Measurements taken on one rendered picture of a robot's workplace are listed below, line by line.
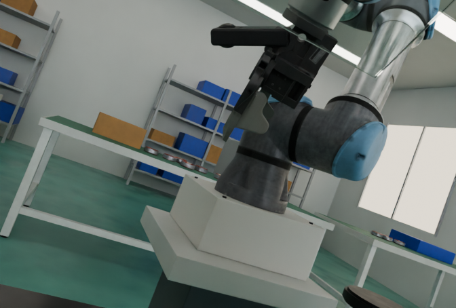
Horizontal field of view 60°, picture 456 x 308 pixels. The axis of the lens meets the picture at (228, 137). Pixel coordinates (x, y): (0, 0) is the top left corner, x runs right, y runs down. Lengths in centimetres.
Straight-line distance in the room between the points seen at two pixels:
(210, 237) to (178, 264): 10
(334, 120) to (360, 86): 11
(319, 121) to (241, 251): 27
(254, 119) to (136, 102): 617
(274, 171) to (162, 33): 621
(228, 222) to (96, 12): 629
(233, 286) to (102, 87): 614
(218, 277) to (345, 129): 33
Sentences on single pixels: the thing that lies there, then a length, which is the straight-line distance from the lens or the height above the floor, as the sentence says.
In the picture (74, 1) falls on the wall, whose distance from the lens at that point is 690.
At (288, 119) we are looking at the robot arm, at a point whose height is 102.
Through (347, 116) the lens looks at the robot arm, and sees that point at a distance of 74.
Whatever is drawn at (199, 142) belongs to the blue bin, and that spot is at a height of 101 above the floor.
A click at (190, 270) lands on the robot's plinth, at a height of 73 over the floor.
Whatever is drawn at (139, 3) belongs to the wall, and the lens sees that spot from 694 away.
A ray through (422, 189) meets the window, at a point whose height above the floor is 158.
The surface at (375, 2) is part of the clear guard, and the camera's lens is 28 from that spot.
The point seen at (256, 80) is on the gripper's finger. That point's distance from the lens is 56.
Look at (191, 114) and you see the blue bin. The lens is 630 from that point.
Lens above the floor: 91
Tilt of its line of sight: 3 degrees up
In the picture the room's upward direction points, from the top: 21 degrees clockwise
